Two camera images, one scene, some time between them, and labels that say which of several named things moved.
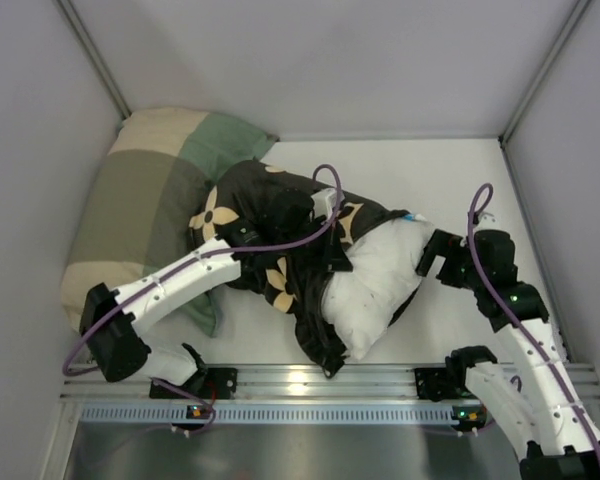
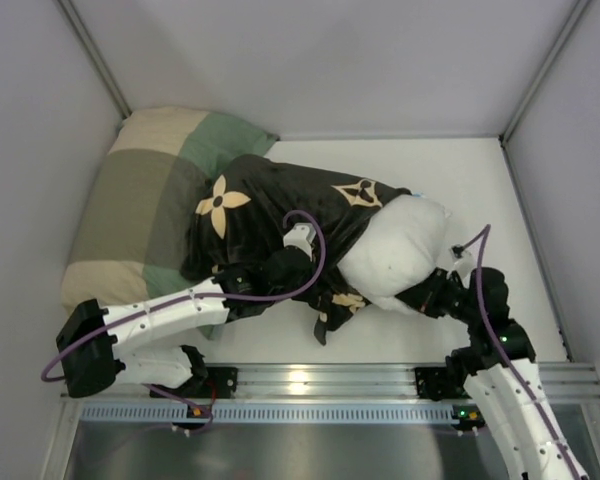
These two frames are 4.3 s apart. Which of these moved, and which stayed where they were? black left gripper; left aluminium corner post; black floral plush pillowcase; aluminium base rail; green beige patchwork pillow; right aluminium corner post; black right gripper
Moved: black right gripper; black floral plush pillowcase; black left gripper
Stayed: right aluminium corner post; aluminium base rail; left aluminium corner post; green beige patchwork pillow
